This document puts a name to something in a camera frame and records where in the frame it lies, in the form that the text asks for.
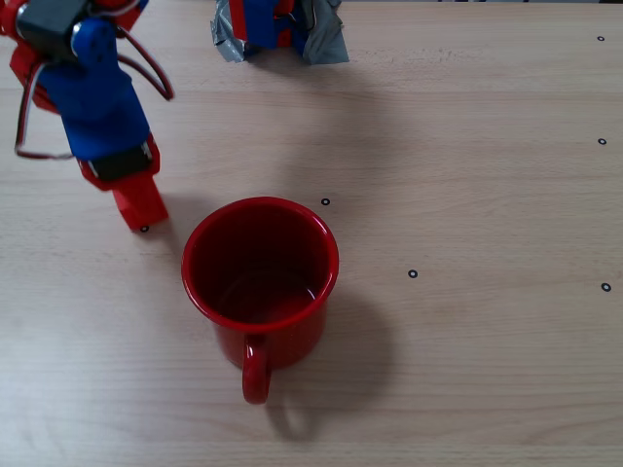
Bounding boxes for red black servo cable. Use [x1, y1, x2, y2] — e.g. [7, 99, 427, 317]
[115, 25, 175, 102]
[13, 61, 75, 162]

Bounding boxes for red enamel mug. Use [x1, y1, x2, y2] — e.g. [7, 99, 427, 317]
[181, 196, 341, 406]

